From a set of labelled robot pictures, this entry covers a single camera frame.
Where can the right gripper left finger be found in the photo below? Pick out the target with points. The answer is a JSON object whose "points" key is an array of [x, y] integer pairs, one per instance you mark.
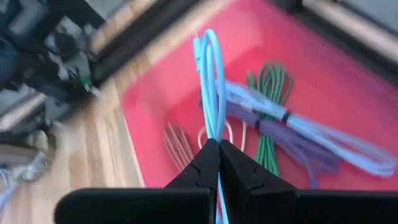
{"points": [[202, 171]]}

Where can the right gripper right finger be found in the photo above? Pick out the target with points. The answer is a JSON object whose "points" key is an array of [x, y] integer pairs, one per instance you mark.
{"points": [[242, 174]]}

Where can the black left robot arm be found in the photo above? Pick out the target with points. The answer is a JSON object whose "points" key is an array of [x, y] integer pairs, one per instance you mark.
{"points": [[31, 62]]}

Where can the pink plastic bin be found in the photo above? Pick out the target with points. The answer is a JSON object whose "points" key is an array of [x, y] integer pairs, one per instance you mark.
{"points": [[311, 46]]}

